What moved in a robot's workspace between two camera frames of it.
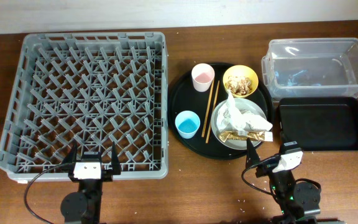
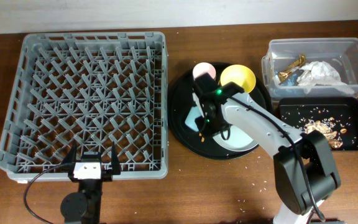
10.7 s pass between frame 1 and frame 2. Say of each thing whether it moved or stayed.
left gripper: stayed
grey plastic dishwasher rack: stayed
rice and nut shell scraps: moved
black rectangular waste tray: stayed
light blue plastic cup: moved
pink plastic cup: stayed
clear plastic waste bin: stayed
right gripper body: moved
